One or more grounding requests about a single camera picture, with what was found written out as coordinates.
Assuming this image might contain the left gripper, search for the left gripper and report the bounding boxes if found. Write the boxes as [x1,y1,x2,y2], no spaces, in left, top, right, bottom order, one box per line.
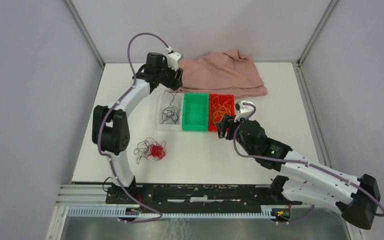
[157,60,184,91]

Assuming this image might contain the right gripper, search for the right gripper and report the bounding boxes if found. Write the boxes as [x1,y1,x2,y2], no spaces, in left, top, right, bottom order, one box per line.
[215,111,255,157]

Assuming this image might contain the yellow cable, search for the yellow cable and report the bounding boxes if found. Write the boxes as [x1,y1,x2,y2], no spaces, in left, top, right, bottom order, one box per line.
[210,96,236,125]

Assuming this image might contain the red cable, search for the red cable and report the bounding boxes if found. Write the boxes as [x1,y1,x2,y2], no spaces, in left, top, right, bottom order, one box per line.
[144,137,168,163]

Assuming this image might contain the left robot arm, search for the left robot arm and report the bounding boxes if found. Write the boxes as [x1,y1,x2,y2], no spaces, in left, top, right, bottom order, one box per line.
[91,50,183,204]

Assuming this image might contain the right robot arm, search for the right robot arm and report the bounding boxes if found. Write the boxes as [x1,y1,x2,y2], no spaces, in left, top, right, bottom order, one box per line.
[215,115,384,230]

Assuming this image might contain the red plastic bin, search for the red plastic bin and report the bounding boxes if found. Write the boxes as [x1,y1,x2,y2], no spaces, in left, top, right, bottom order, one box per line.
[208,93,235,132]

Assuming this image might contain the white plastic bin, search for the white plastic bin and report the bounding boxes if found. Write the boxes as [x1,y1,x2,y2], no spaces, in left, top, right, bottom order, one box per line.
[155,89,184,131]

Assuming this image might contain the green plastic bin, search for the green plastic bin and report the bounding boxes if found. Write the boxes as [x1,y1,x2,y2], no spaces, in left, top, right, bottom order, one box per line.
[182,93,210,132]

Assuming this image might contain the pink cloth shorts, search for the pink cloth shorts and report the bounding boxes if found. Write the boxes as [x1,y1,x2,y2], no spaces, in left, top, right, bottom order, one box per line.
[177,49,268,99]

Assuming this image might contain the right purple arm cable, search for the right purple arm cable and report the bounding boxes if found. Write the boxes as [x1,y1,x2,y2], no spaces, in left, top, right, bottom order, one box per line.
[233,101,384,226]

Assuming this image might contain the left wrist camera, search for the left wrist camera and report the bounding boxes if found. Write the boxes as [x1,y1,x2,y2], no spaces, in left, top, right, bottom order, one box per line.
[166,51,183,71]

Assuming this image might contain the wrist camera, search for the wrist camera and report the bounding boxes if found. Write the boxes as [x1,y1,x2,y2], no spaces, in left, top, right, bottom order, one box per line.
[166,51,183,71]
[234,98,256,122]

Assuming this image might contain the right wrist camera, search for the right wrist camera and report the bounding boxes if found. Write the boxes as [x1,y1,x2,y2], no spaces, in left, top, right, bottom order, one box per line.
[234,98,256,122]

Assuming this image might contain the white cable duct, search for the white cable duct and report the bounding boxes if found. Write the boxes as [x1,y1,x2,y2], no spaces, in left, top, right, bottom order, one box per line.
[67,206,275,220]

